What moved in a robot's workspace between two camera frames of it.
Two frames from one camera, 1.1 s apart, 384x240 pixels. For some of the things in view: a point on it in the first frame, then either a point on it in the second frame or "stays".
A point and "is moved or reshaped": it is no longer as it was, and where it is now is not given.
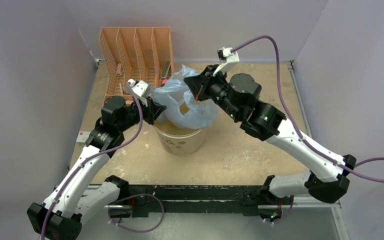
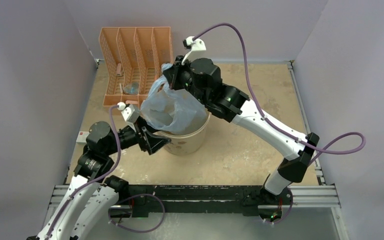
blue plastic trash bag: x=181 y=106 is moved or reshaped
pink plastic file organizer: x=139 y=53 stays
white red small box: x=83 y=136 stays
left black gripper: x=153 y=110 → x=151 y=142
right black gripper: x=199 y=85 → x=173 y=74
